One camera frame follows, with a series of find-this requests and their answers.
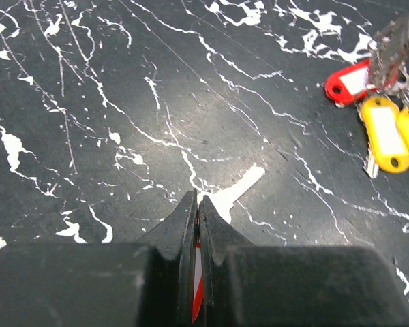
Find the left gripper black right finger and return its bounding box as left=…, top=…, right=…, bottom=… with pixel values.
left=199, top=197, right=409, bottom=326

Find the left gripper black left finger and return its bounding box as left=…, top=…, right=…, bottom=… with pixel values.
left=0, top=191, right=198, bottom=326

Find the red tag key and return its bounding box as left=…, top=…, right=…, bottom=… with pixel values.
left=192, top=164, right=265, bottom=323

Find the red key with silver blade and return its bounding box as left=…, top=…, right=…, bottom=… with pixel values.
left=323, top=58, right=399, bottom=107

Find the metal keyring with keys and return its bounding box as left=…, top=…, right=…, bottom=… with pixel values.
left=323, top=0, right=409, bottom=180

